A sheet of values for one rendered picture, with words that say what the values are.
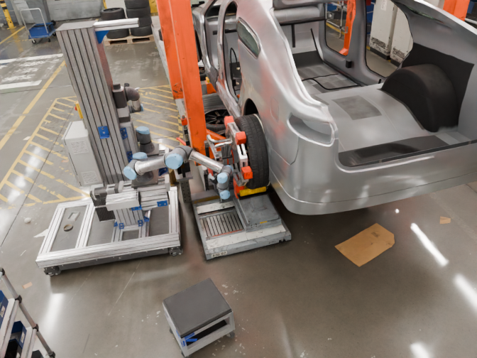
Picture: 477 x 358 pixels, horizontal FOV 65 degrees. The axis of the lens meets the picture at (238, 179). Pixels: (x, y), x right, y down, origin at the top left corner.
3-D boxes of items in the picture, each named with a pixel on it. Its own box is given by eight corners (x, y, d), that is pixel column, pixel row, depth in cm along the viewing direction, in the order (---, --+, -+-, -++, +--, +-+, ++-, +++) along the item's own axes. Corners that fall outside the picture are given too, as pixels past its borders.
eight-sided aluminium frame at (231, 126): (250, 195, 331) (246, 140, 301) (243, 197, 330) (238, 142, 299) (234, 165, 375) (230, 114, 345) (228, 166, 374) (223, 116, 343)
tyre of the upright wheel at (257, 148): (267, 102, 313) (252, 123, 377) (240, 107, 308) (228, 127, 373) (284, 180, 307) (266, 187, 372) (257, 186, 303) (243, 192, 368)
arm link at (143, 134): (152, 142, 354) (149, 128, 347) (137, 145, 351) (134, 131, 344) (150, 136, 364) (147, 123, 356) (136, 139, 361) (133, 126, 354)
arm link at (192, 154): (177, 148, 303) (231, 175, 304) (171, 155, 294) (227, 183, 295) (180, 137, 296) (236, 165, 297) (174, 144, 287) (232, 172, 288)
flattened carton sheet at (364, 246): (400, 241, 353) (400, 238, 351) (359, 267, 329) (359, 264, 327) (374, 224, 374) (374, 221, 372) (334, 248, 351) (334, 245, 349)
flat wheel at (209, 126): (188, 132, 510) (185, 116, 497) (227, 117, 542) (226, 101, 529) (216, 150, 466) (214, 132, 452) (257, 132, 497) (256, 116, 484)
